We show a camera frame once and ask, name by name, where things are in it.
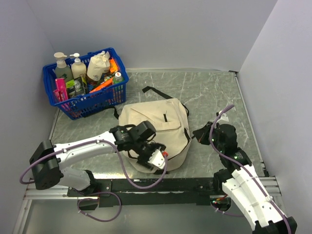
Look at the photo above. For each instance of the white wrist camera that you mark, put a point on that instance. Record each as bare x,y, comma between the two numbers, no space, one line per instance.
223,119
158,159

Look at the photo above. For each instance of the pink box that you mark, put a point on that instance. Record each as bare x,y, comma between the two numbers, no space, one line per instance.
61,91

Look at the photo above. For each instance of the orange package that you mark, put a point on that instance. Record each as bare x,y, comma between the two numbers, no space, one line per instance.
107,80

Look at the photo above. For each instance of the beige canvas backpack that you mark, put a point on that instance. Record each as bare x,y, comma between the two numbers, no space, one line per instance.
169,117

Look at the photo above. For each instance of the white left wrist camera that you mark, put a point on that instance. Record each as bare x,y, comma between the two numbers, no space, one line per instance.
158,159

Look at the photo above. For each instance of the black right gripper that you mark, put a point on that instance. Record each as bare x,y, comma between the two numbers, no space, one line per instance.
201,134

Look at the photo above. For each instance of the cream pump bottle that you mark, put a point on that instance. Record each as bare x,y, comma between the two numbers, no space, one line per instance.
78,67

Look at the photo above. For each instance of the black green box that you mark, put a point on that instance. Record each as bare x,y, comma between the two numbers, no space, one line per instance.
77,86

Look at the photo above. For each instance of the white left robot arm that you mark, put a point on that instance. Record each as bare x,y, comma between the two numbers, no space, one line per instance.
51,164

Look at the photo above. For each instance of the green pump bottle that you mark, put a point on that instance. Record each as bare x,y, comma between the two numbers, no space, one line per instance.
62,70

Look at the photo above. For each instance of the blue plastic basket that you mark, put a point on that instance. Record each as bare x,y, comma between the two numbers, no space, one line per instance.
86,105

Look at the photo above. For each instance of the beige cloth pouch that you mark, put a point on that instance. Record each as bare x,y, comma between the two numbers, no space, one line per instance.
98,65

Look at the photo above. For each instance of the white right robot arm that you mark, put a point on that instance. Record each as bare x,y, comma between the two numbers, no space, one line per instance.
240,181

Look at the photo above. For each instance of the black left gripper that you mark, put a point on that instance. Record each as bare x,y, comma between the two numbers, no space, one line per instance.
144,162

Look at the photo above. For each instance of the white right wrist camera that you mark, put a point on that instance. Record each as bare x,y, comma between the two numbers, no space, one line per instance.
223,119

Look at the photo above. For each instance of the aluminium rail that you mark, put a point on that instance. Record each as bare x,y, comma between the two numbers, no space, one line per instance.
202,185

